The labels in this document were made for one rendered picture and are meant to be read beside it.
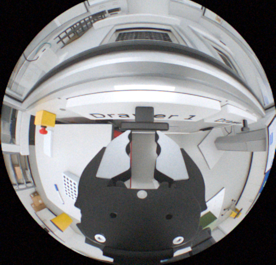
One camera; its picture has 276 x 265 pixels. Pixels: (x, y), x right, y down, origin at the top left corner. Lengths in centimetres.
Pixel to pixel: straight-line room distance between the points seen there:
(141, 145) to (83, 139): 79
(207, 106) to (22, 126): 90
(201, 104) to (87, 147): 34
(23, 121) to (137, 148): 116
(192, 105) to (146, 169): 100
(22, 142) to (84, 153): 61
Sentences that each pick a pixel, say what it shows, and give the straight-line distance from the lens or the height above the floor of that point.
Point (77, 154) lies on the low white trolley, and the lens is 38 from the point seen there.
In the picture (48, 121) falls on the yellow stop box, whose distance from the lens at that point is 34.
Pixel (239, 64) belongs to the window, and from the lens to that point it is 15.
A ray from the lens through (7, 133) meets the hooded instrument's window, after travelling 82.
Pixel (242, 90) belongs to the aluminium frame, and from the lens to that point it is 18.
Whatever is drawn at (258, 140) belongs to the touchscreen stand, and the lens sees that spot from 99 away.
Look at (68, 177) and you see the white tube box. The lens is 40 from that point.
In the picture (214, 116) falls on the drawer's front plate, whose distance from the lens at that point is 25.
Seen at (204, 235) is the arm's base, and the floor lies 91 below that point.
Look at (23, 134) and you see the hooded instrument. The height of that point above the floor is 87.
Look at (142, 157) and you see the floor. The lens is 106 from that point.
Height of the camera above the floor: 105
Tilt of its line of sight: 82 degrees down
